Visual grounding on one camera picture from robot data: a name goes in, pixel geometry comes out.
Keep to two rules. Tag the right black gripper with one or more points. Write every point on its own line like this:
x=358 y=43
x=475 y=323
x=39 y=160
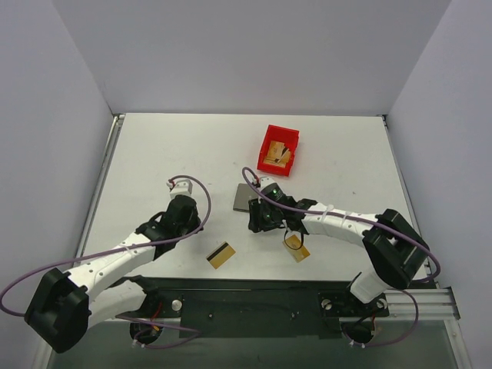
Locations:
x=255 y=214

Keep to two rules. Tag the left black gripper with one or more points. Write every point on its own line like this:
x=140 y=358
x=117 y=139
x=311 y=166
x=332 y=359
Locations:
x=184 y=207

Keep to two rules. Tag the grey card holder wallet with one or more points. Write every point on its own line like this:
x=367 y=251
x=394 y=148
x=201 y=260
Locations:
x=242 y=196

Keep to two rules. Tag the gold card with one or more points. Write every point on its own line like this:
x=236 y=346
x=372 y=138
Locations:
x=296 y=248
x=220 y=255

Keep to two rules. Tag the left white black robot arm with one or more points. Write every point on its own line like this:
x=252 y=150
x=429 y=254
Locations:
x=67 y=303

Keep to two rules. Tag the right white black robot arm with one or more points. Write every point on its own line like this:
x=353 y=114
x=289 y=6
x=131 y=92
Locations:
x=396 y=251

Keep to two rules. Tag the gold cards in bin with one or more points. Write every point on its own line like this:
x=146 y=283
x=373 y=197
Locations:
x=278 y=154

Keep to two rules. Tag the red plastic bin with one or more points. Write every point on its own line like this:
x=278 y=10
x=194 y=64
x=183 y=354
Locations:
x=277 y=133

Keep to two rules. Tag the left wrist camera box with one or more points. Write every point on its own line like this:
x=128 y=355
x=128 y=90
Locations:
x=180 y=186

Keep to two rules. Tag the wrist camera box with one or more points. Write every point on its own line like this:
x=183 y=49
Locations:
x=265 y=181
x=180 y=186

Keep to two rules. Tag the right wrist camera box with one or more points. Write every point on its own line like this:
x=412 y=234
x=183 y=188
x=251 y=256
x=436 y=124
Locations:
x=265 y=181

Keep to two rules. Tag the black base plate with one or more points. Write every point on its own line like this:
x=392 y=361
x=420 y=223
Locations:
x=225 y=308

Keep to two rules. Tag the aluminium table frame rail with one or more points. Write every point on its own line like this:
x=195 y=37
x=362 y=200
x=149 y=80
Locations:
x=44 y=351

